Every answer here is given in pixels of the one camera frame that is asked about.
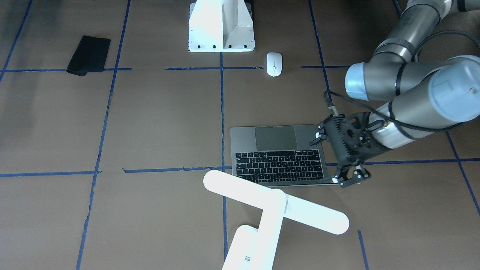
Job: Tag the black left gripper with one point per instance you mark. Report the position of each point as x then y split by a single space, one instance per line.
369 154

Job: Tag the grey laptop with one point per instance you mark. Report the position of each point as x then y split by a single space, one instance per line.
278 156

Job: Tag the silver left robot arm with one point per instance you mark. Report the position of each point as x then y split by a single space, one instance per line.
395 98

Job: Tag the white computer mouse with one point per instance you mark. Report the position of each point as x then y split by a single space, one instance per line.
274 64

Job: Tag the black folded mouse pad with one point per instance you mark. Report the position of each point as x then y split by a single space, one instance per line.
89 56

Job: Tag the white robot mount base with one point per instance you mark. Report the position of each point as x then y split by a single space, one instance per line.
221 26

